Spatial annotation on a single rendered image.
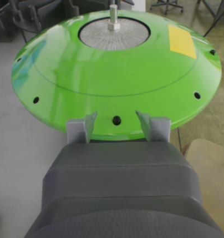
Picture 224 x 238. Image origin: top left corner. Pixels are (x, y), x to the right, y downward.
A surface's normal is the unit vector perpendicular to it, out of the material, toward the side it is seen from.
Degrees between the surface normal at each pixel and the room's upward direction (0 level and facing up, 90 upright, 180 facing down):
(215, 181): 0
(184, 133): 0
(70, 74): 17
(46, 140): 0
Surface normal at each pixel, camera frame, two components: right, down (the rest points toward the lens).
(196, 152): -0.04, -0.62
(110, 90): -0.05, -0.29
